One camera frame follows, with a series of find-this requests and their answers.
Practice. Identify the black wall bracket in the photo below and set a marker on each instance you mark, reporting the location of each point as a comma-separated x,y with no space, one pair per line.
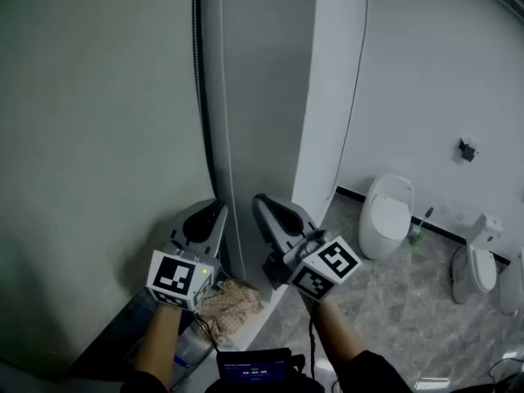
466,150

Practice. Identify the grey roller blind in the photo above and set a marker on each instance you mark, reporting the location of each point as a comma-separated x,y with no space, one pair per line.
102,137

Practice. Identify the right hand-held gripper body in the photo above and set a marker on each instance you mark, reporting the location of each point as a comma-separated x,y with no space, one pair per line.
323,268

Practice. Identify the green toilet brush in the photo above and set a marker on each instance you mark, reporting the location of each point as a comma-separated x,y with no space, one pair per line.
417,236

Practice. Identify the beige patterned cloth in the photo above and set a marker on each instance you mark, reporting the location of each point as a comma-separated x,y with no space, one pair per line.
233,305

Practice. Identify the white toilet near wall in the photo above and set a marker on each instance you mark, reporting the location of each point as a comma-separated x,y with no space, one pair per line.
385,219

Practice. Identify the black screen device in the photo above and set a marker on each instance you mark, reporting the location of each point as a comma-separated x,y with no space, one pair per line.
254,371

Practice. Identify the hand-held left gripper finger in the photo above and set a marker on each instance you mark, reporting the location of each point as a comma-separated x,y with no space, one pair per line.
180,225
217,231

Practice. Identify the person's right forearm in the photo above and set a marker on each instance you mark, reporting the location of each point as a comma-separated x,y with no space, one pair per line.
340,334

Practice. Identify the white wall socket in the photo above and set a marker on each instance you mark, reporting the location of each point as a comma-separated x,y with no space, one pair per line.
460,216
445,209

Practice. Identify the black skirting board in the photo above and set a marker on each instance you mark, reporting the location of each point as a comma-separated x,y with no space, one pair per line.
352,192

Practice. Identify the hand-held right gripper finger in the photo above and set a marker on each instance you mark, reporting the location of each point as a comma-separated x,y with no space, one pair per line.
301,221
268,223

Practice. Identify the person's left forearm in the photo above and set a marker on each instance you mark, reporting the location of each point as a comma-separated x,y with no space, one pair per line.
157,334

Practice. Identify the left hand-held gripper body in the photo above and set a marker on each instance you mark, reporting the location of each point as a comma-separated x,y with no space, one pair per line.
172,278

